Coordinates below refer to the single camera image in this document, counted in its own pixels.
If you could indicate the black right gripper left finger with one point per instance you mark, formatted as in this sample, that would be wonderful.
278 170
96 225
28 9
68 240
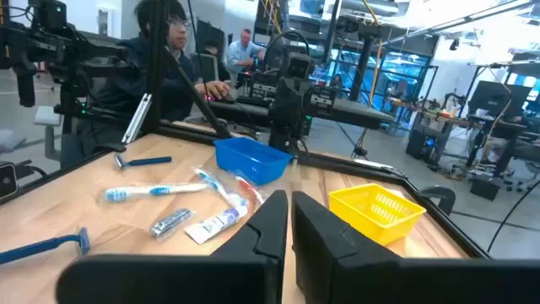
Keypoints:
253 253

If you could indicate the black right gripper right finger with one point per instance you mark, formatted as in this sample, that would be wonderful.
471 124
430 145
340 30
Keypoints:
337 262

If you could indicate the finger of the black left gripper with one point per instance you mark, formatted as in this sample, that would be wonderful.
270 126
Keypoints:
280 126
298 126

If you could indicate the white travel toothpaste tube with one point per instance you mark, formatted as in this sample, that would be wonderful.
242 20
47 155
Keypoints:
213 225

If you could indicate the red toothbrush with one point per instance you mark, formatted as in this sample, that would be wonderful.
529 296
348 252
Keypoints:
249 188

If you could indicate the white blue toothbrush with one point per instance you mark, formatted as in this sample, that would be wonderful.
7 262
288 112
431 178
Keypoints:
169 189

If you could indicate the dark blue disposable razor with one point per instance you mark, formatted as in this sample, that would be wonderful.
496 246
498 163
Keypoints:
147 161

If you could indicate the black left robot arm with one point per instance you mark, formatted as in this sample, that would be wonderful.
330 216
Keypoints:
274 59

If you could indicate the black electronics box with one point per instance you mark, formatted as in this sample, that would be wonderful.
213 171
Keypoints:
322 100
263 86

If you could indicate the blue plastic basket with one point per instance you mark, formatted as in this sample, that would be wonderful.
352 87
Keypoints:
249 162

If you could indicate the black computer mouse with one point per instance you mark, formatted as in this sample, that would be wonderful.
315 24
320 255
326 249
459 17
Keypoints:
230 100

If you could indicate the yellow plastic basket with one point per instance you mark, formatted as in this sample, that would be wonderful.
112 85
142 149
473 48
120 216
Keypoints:
371 215

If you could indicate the person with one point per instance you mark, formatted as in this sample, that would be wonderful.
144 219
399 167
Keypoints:
126 84
240 52

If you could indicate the person's hand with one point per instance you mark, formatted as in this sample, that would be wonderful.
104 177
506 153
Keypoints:
213 89

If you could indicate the black computer monitor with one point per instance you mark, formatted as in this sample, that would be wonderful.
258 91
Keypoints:
208 36
493 99

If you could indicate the black office chair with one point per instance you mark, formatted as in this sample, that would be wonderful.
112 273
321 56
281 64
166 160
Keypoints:
441 194

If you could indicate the black computer tower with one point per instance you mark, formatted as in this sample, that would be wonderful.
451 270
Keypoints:
422 145

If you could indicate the grey stool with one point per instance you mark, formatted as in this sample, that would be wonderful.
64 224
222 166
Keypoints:
47 116

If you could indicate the black machine with green lights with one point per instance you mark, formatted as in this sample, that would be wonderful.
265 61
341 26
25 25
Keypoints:
50 42

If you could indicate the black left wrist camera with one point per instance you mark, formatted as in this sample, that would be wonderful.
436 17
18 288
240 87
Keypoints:
298 66

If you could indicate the silver metal bracket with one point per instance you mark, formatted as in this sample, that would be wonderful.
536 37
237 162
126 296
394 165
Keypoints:
137 118

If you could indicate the small black camera box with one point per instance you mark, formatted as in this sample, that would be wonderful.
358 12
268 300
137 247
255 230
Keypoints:
6 181

